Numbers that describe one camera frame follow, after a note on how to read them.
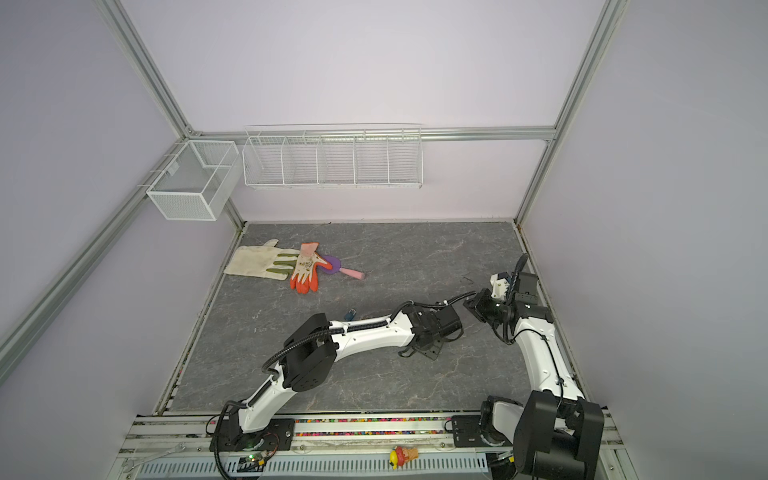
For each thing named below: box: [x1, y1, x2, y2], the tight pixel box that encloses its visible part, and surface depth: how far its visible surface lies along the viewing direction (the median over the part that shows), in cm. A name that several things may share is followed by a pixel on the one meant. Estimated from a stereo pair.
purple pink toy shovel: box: [319, 255, 365, 280], surface depth 107 cm
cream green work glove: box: [224, 239, 300, 280], surface depth 111 cm
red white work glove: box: [290, 242, 333, 295], surface depth 107 cm
